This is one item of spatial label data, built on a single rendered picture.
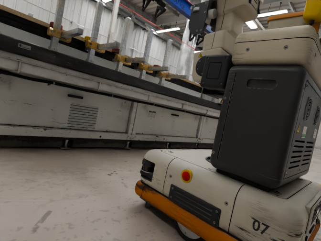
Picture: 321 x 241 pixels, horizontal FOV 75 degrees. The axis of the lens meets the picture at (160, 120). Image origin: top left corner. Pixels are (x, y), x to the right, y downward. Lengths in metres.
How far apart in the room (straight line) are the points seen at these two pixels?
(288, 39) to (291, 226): 0.54
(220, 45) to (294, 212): 0.74
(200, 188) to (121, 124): 1.45
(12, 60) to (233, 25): 1.22
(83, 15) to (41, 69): 8.32
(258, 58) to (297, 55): 0.12
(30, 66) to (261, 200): 1.38
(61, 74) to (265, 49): 1.23
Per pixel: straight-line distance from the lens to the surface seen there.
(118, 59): 1.75
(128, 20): 1.85
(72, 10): 9.66
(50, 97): 1.80
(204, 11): 1.20
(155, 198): 0.96
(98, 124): 1.99
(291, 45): 0.79
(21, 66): 1.52
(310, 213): 0.84
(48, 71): 1.55
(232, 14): 1.19
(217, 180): 0.80
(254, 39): 0.84
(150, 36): 1.98
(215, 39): 1.12
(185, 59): 7.24
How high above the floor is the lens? 0.47
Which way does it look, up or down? 3 degrees down
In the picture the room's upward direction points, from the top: 11 degrees clockwise
